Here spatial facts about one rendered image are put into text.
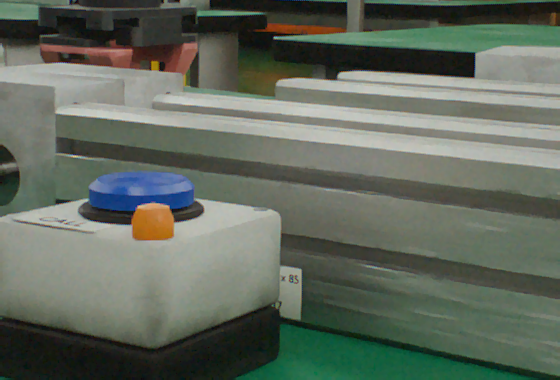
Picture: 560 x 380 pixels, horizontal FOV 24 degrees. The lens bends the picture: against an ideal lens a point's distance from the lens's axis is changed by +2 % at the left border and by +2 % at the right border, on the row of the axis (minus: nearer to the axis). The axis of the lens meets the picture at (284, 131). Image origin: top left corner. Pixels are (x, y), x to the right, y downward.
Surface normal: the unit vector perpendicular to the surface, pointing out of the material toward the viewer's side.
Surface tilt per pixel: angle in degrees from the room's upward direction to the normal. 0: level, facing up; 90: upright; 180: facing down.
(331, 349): 0
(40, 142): 90
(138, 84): 90
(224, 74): 90
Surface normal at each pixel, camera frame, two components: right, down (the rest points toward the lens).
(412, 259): -0.55, 0.10
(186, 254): 0.83, 0.09
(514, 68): -0.36, 0.11
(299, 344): 0.02, -0.99
